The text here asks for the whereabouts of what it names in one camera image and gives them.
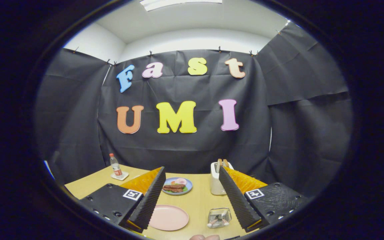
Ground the pink plate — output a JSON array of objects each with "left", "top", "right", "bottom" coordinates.
[{"left": 149, "top": 204, "right": 189, "bottom": 231}]

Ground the white toaster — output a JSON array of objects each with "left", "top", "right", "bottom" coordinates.
[{"left": 210, "top": 161, "right": 234, "bottom": 196}]

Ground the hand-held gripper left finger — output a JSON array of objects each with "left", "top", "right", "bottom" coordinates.
[{"left": 79, "top": 166, "right": 166, "bottom": 234}]

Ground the black backdrop cloth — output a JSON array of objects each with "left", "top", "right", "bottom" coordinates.
[{"left": 34, "top": 22, "right": 354, "bottom": 197}]

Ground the blue plate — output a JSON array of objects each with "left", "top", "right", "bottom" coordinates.
[{"left": 162, "top": 177, "right": 193, "bottom": 196}]

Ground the ceiling light panel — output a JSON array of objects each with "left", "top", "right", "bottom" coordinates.
[{"left": 140, "top": 0, "right": 222, "bottom": 12}]

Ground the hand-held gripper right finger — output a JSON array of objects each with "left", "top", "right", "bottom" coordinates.
[{"left": 219, "top": 166, "right": 309, "bottom": 233}]

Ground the clear water bottle red cap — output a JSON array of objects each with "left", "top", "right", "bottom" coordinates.
[{"left": 109, "top": 153, "right": 123, "bottom": 176}]

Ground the metal wire rack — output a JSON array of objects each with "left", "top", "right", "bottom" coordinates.
[{"left": 207, "top": 207, "right": 232, "bottom": 229}]

